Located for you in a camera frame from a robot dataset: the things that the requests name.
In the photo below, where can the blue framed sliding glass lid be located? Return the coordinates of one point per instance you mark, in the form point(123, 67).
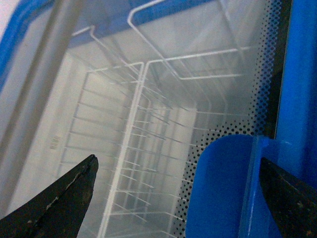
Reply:
point(226, 199)

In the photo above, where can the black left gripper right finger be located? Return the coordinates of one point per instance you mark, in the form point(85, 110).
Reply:
point(291, 202)

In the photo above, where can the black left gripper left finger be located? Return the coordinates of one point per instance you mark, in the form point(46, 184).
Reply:
point(59, 210)

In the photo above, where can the white wire freezer basket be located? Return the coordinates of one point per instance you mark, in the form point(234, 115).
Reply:
point(153, 83)

